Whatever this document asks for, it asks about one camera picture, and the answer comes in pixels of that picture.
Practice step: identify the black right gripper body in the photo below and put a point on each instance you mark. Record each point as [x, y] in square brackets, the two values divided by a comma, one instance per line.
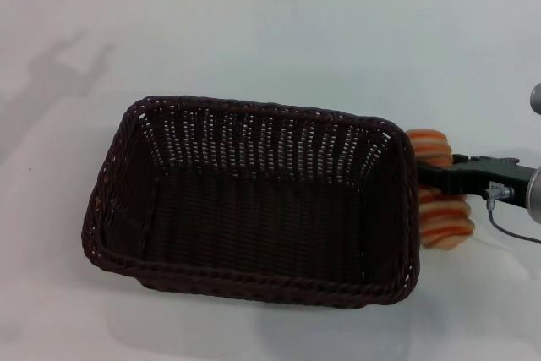
[477, 175]

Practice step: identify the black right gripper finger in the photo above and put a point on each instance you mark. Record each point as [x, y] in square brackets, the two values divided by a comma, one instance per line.
[435, 177]

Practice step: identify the orange striped bread roll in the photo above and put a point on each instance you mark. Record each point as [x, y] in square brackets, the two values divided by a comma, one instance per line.
[444, 217]

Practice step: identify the dark brown woven basket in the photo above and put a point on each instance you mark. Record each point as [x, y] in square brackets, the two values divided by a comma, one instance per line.
[253, 217]

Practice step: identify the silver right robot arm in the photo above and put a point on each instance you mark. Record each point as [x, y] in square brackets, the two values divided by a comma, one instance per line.
[536, 196]

